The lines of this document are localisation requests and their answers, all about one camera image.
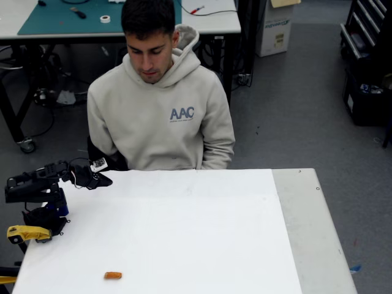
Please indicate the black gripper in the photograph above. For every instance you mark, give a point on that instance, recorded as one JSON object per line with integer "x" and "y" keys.
{"x": 95, "y": 181}

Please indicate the small orange object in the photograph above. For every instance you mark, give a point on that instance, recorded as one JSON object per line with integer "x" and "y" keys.
{"x": 113, "y": 275}

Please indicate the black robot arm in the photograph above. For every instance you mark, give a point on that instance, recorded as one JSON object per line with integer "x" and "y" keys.
{"x": 27, "y": 190}

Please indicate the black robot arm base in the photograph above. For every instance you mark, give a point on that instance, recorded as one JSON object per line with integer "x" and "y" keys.
{"x": 43, "y": 222}

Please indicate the black chair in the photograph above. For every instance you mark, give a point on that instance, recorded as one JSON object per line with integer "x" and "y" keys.
{"x": 101, "y": 159}

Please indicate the man in beige hoodie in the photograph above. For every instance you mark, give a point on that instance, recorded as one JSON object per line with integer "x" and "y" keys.
{"x": 153, "y": 128}

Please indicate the grey caster wheel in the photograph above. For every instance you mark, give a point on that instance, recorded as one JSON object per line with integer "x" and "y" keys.
{"x": 27, "y": 146}

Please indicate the white crumpled rag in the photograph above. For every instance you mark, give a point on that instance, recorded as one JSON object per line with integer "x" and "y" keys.
{"x": 65, "y": 97}

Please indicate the yellow clamp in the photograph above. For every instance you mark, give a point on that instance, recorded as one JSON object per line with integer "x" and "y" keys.
{"x": 24, "y": 232}

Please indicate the white paper sheet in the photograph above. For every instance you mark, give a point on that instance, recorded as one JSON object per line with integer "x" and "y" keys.
{"x": 183, "y": 229}

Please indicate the white tape roll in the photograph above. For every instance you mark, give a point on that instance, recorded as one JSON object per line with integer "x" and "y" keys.
{"x": 105, "y": 19}

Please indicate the green cutting mat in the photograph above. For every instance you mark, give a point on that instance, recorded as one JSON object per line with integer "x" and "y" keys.
{"x": 61, "y": 21}

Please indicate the black utility knife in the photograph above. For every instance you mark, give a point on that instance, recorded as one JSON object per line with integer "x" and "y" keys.
{"x": 78, "y": 13}

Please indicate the small black object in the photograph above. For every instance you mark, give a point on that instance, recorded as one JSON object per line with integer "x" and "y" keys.
{"x": 42, "y": 3}

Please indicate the white workbench table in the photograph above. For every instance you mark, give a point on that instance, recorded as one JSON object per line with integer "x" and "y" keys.
{"x": 214, "y": 24}

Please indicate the white cardboard box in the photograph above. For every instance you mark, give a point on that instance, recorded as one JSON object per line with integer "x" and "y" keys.
{"x": 272, "y": 36}

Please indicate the beige paper folder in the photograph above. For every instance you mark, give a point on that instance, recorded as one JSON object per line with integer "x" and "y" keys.
{"x": 284, "y": 2}

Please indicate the blue tape scrap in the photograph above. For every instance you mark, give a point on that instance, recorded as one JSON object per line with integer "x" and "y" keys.
{"x": 356, "y": 268}

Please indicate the black storage bin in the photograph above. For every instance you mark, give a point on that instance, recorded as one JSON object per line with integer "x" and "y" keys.
{"x": 364, "y": 107}

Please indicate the black tool drawer cabinet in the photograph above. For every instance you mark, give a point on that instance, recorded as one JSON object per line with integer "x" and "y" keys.
{"x": 364, "y": 27}

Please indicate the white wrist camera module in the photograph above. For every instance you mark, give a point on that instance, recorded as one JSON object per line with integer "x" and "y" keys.
{"x": 99, "y": 164}

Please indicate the black metal post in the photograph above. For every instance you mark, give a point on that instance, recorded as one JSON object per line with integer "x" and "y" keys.
{"x": 248, "y": 36}

